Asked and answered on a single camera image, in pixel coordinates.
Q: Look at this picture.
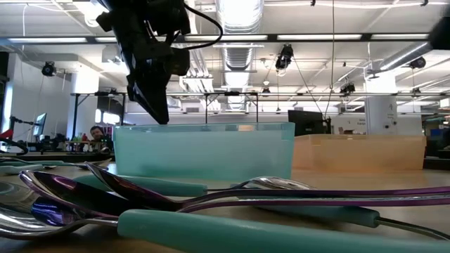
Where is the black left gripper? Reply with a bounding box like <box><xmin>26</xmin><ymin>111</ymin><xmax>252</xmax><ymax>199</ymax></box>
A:
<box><xmin>96</xmin><ymin>0</ymin><xmax>191</xmax><ymax>125</ymax></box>

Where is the translucent green plastic bin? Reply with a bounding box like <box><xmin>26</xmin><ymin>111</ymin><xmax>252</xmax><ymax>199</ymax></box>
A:
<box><xmin>112</xmin><ymin>122</ymin><xmax>296</xmax><ymax>182</ymax></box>

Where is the teal handled spoon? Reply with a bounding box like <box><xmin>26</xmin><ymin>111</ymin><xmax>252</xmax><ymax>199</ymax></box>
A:
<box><xmin>73</xmin><ymin>174</ymin><xmax>316</xmax><ymax>197</ymax></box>
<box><xmin>0</xmin><ymin>181</ymin><xmax>450</xmax><ymax>253</ymax></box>
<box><xmin>0</xmin><ymin>157</ymin><xmax>113</xmax><ymax>169</ymax></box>
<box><xmin>258</xmin><ymin>205</ymin><xmax>450</xmax><ymax>242</ymax></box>

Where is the person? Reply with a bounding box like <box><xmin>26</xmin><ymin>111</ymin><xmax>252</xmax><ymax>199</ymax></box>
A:
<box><xmin>89</xmin><ymin>125</ymin><xmax>114</xmax><ymax>153</ymax></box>

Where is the slim background monitor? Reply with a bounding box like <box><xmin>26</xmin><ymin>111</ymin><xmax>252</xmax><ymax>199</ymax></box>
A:
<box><xmin>32</xmin><ymin>112</ymin><xmax>48</xmax><ymax>138</ymax></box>

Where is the black overhead beam with lights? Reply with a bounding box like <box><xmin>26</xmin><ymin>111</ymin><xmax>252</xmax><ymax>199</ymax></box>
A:
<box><xmin>0</xmin><ymin>33</ymin><xmax>450</xmax><ymax>45</ymax></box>

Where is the black background monitor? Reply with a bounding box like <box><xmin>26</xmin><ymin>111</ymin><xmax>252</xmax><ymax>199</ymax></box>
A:
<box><xmin>287</xmin><ymin>109</ymin><xmax>333</xmax><ymax>137</ymax></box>

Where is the background storage shelving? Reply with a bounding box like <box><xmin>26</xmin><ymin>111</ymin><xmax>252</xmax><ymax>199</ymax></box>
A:
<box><xmin>423</xmin><ymin>115</ymin><xmax>450</xmax><ymax>159</ymax></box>

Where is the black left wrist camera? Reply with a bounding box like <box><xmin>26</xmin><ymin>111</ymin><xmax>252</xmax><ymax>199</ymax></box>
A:
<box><xmin>170</xmin><ymin>46</ymin><xmax>193</xmax><ymax>77</ymax></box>

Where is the black background table frame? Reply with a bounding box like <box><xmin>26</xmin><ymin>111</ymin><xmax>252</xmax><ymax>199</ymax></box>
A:
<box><xmin>70</xmin><ymin>90</ymin><xmax>260</xmax><ymax>141</ymax></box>

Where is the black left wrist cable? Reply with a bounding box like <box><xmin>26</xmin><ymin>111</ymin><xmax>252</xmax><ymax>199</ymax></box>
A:
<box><xmin>182</xmin><ymin>3</ymin><xmax>224</xmax><ymax>51</ymax></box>

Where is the silver spiral air duct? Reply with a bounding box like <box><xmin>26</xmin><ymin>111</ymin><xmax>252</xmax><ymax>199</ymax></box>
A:
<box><xmin>214</xmin><ymin>0</ymin><xmax>265</xmax><ymax>112</ymax></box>

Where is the thin hanging cable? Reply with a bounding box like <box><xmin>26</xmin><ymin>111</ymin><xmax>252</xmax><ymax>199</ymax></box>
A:
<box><xmin>323</xmin><ymin>0</ymin><xmax>335</xmax><ymax>120</ymax></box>

